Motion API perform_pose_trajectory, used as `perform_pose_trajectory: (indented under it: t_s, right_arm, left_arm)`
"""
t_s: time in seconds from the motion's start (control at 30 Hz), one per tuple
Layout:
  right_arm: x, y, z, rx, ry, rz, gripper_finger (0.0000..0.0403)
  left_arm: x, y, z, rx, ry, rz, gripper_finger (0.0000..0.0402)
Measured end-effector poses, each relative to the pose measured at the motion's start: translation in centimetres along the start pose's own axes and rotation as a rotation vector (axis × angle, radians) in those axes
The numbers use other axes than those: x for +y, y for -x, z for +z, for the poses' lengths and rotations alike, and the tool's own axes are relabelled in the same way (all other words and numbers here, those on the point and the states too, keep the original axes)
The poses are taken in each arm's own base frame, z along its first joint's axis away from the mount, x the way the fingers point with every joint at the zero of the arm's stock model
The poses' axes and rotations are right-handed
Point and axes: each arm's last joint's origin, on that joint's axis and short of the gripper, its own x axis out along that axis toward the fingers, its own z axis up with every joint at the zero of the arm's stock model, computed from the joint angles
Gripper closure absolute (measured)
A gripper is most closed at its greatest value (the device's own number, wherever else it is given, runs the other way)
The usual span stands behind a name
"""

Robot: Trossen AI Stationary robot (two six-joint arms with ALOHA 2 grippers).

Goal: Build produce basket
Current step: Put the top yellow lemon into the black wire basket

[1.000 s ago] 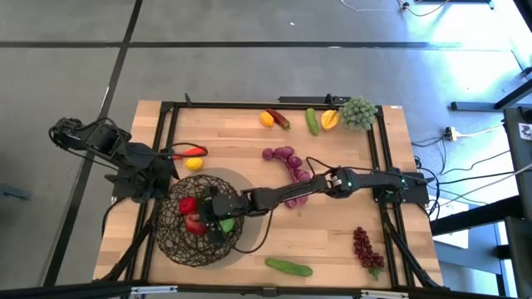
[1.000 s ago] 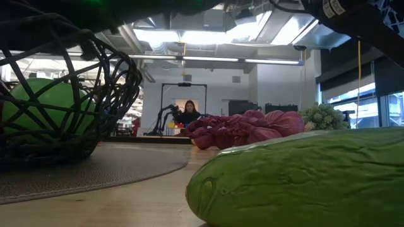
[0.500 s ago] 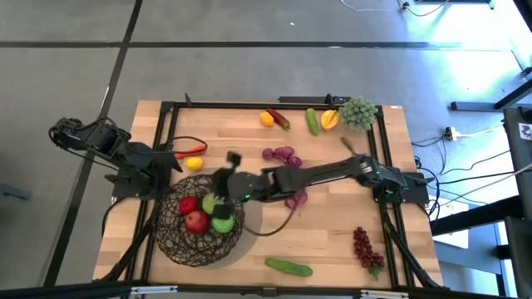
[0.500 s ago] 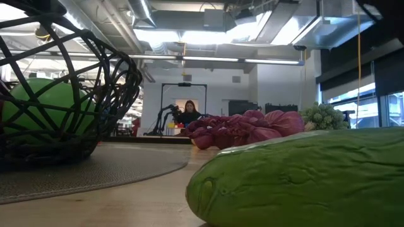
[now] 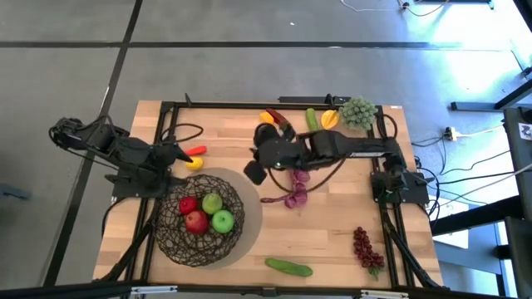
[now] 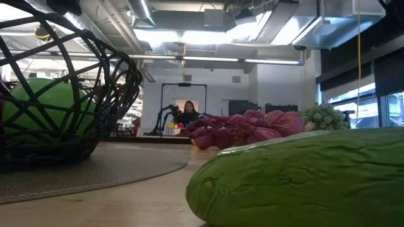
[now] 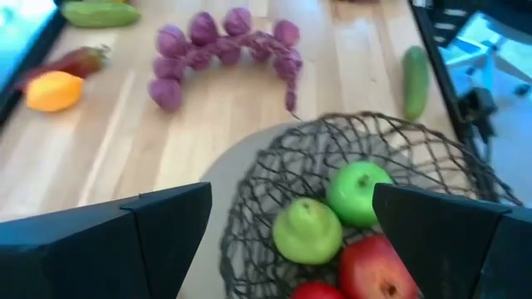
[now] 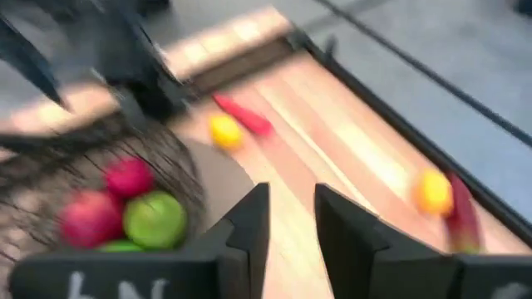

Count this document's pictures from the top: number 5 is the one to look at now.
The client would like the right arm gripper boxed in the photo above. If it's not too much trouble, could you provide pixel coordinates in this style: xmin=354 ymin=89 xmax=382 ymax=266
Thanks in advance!
xmin=243 ymin=123 xmax=311 ymax=186

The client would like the black floor stand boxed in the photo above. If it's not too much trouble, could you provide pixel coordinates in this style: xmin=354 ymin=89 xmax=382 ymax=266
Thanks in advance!
xmin=451 ymin=78 xmax=532 ymax=112

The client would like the round grey placemat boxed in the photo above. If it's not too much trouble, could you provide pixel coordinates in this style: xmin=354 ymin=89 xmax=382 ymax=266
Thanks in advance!
xmin=182 ymin=167 xmax=264 ymax=270

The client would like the black wire basket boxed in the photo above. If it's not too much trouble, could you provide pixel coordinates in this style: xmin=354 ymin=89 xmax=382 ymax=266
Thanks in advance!
xmin=154 ymin=174 xmax=246 ymax=267

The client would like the dark red chili pepper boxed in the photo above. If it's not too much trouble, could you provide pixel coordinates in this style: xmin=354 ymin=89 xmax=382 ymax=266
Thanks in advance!
xmin=265 ymin=107 xmax=293 ymax=130

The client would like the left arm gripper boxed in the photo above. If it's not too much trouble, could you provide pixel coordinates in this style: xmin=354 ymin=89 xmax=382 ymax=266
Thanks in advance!
xmin=143 ymin=143 xmax=195 ymax=178

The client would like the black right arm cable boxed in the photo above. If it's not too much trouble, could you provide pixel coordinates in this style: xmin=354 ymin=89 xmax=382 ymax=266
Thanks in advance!
xmin=268 ymin=156 xmax=348 ymax=194

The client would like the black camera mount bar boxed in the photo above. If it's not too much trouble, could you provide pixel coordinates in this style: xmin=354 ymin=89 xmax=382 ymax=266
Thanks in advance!
xmin=278 ymin=94 xmax=352 ymax=105

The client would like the small red apple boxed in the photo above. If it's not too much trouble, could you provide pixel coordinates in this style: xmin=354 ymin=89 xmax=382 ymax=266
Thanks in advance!
xmin=179 ymin=196 xmax=200 ymax=216

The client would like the large red pomegranate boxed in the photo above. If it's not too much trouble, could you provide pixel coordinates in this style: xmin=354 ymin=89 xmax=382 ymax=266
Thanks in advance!
xmin=184 ymin=209 xmax=209 ymax=236

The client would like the dark red grape bunch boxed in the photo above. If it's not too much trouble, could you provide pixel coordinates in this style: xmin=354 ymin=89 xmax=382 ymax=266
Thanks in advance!
xmin=352 ymin=226 xmax=387 ymax=280

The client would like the black right base cable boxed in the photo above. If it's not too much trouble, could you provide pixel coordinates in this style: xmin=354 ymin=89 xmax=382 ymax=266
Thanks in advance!
xmin=376 ymin=113 xmax=399 ymax=140

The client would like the black floor beam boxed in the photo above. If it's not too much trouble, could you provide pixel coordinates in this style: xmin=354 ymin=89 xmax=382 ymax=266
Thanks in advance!
xmin=431 ymin=194 xmax=532 ymax=237

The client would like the large green cucumber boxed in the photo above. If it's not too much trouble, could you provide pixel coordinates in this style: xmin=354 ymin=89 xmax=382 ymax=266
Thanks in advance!
xmin=264 ymin=257 xmax=314 ymax=278

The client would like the black aluminium table frame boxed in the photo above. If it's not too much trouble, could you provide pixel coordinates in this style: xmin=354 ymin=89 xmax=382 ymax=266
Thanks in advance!
xmin=93 ymin=99 xmax=444 ymax=292

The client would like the green pear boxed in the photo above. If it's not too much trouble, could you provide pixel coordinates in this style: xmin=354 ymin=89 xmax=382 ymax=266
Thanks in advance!
xmin=201 ymin=192 xmax=224 ymax=215

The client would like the black side table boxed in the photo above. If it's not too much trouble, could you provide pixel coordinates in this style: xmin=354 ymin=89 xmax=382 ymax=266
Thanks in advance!
xmin=502 ymin=106 xmax=532 ymax=299

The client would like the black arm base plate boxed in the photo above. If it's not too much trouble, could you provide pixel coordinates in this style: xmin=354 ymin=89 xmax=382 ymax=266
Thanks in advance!
xmin=106 ymin=173 xmax=187 ymax=199
xmin=371 ymin=170 xmax=430 ymax=205

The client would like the green apple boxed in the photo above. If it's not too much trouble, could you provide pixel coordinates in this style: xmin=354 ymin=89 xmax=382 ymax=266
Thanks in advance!
xmin=211 ymin=209 xmax=235 ymax=234

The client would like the silver frame bracket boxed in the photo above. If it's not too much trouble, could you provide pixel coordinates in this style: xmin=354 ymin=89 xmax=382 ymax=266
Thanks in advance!
xmin=360 ymin=289 xmax=411 ymax=299
xmin=131 ymin=285 xmax=179 ymax=297

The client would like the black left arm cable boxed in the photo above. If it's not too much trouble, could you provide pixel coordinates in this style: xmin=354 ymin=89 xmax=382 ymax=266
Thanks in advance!
xmin=160 ymin=122 xmax=204 ymax=145

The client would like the yellow starfruit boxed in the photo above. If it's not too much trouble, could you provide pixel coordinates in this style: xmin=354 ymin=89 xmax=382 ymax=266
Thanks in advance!
xmin=320 ymin=109 xmax=341 ymax=130

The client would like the white power cable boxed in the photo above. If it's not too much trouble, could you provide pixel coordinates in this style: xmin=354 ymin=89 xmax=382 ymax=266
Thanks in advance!
xmin=455 ymin=124 xmax=506 ymax=140

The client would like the light green ridged vegetable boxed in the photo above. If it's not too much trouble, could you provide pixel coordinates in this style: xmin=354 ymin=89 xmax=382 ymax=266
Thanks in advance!
xmin=305 ymin=107 xmax=320 ymax=132

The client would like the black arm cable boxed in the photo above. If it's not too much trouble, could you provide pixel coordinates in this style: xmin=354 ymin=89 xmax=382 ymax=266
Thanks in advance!
xmin=160 ymin=122 xmax=204 ymax=145
xmin=268 ymin=156 xmax=348 ymax=194

